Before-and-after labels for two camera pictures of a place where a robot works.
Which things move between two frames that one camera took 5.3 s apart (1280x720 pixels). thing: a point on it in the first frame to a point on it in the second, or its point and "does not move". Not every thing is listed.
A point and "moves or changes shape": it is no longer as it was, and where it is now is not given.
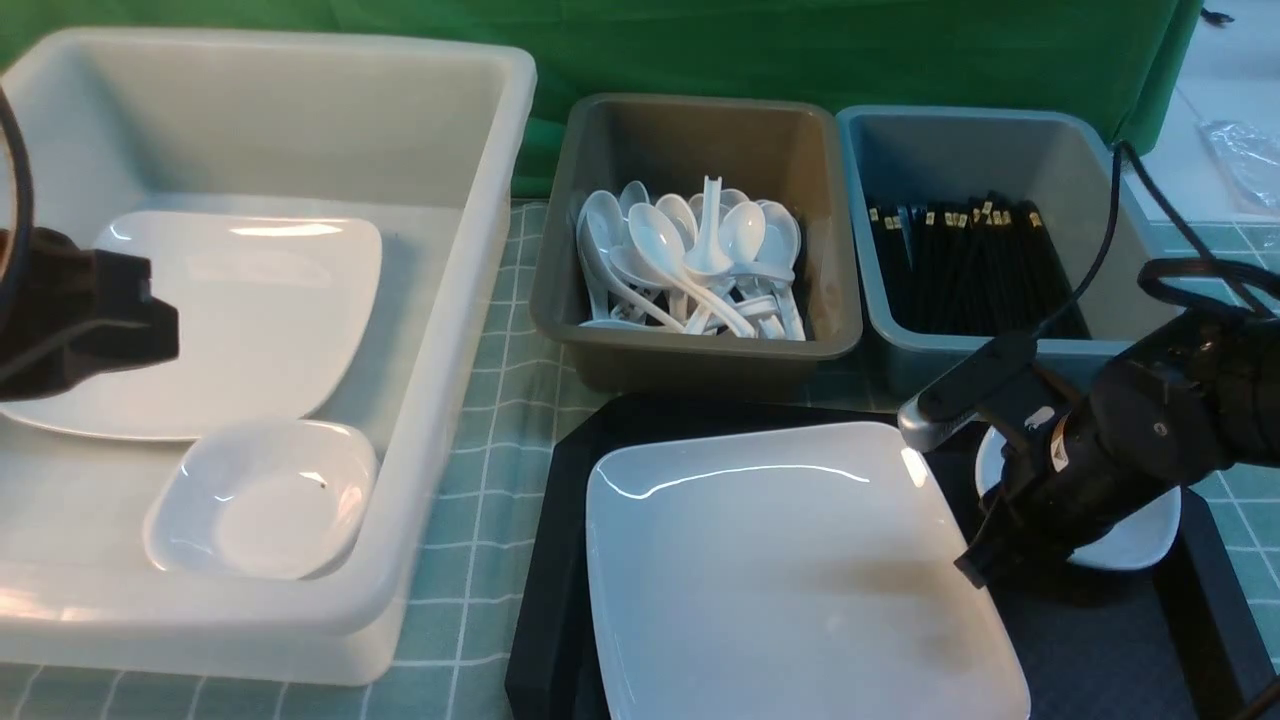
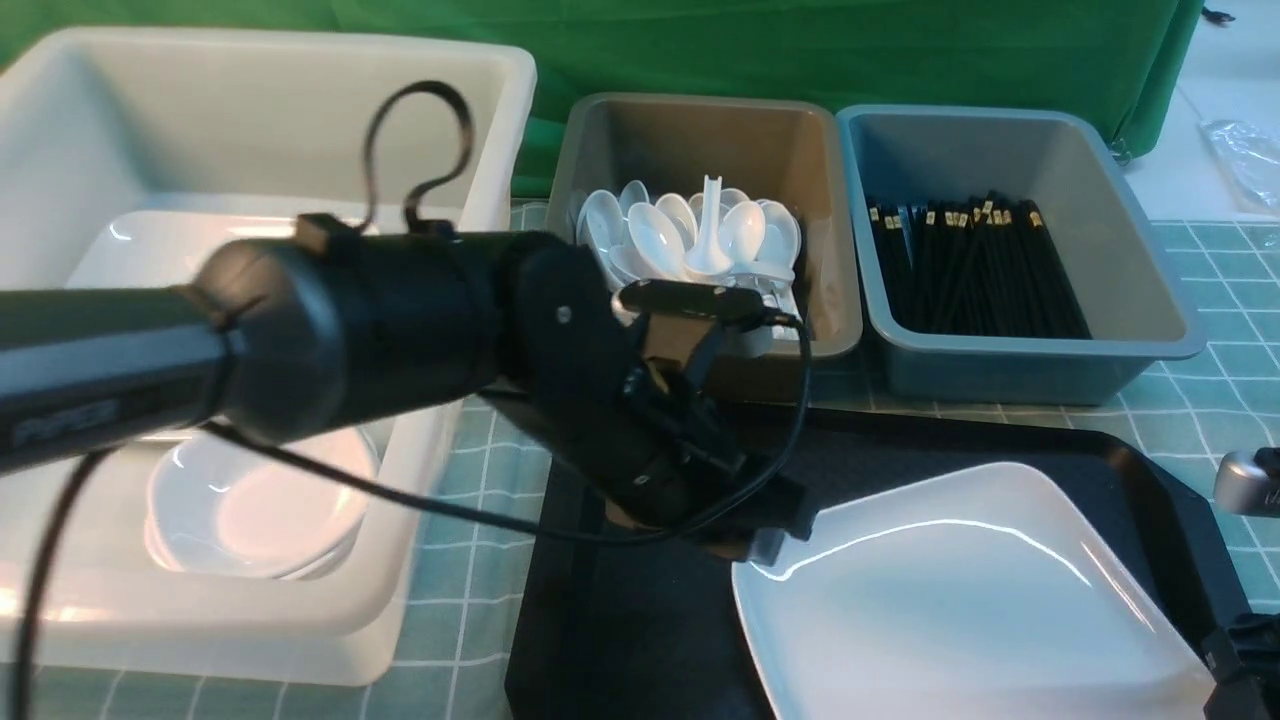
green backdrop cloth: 1119,61 does not move
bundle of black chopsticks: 985,267 does not move
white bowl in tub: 261,500 does not move
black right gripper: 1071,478 to 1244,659
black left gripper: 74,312 to 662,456
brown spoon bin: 779,153 does not move
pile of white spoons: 714,263 does not move
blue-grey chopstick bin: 969,228 does not move
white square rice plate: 806,574 moves or changes shape
